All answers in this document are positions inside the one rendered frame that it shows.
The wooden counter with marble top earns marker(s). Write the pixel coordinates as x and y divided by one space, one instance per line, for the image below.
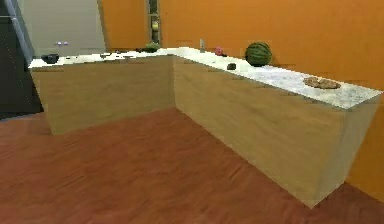
233 110

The small dark block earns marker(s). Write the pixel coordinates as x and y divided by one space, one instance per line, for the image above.
231 66

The pink round object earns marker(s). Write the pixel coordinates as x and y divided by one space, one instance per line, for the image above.
218 51

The green leafy vegetable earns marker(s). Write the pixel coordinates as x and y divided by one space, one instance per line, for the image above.
152 47

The green striped watermelon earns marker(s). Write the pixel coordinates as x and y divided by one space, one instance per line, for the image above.
258 54

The narrow window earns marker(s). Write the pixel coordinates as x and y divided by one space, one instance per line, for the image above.
154 21

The small dark dish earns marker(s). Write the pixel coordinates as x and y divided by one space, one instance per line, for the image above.
105 55

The black bowl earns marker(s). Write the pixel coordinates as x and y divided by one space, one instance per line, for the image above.
50 58

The grey room door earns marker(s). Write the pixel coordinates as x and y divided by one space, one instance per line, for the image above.
63 26

